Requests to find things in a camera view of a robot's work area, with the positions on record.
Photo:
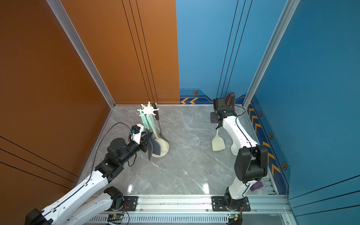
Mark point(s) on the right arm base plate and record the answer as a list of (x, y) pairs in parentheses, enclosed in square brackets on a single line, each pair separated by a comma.
[(222, 204)]

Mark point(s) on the left green circuit board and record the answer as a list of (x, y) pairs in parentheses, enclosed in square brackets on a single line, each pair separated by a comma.
[(115, 218)]

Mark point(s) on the mint handle grey spatula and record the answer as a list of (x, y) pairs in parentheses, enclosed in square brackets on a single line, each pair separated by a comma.
[(156, 150)]

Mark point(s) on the white utensil rack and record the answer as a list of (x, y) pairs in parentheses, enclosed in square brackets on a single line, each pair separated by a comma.
[(149, 110)]

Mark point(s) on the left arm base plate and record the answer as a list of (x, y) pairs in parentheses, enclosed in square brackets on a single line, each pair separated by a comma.
[(124, 204)]

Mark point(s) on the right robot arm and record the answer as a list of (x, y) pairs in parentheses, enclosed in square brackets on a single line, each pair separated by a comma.
[(251, 163)]

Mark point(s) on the green circuit board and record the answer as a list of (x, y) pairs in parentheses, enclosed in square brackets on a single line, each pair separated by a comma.
[(235, 218), (115, 218)]

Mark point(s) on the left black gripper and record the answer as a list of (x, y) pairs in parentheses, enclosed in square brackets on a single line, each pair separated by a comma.
[(145, 139)]

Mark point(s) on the aluminium front rail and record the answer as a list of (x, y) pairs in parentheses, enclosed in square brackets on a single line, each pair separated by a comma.
[(175, 204)]

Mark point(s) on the black handle metal utensil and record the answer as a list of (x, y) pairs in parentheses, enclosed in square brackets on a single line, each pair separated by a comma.
[(154, 105)]

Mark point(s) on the mint handle grey turner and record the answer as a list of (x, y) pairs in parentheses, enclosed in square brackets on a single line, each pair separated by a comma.
[(142, 115)]

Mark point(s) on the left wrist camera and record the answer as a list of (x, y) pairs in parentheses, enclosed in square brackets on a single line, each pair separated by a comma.
[(136, 133)]

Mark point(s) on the wooden handle white spatula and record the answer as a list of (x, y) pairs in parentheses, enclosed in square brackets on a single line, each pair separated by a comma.
[(234, 149)]

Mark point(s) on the mint handle white spatula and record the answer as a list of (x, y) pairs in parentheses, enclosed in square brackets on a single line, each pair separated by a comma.
[(218, 143)]

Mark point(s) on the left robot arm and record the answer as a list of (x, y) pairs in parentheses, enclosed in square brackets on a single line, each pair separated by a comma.
[(119, 153)]

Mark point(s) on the dark red metronome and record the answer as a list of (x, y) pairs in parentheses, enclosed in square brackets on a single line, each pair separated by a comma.
[(230, 101)]

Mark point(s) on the right green circuit board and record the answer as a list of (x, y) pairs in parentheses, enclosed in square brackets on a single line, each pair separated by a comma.
[(235, 218)]

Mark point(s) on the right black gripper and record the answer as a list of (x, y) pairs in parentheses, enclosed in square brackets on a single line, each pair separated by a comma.
[(212, 117)]

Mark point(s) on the purple flat block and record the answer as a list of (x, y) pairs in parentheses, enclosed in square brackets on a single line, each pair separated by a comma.
[(256, 186)]

